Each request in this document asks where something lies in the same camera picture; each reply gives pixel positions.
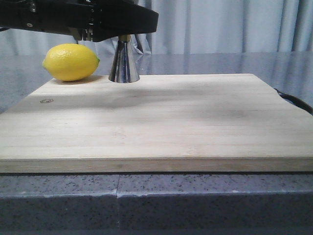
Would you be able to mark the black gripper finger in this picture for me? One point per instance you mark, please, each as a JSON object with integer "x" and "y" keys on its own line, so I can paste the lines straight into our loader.
{"x": 121, "y": 17}

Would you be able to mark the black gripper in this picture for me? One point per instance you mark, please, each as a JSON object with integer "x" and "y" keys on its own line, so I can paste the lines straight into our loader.
{"x": 66, "y": 17}

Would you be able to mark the steel double jigger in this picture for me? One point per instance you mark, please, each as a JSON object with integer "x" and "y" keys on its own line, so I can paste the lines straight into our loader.
{"x": 123, "y": 68}

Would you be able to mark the yellow lemon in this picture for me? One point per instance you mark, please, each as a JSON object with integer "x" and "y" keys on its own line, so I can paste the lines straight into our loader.
{"x": 70, "y": 62}

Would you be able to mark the grey curtain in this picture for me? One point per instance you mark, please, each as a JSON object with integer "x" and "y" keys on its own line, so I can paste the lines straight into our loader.
{"x": 227, "y": 26}

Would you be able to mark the light wooden cutting board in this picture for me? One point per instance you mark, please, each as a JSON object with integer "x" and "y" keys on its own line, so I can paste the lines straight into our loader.
{"x": 201, "y": 122}

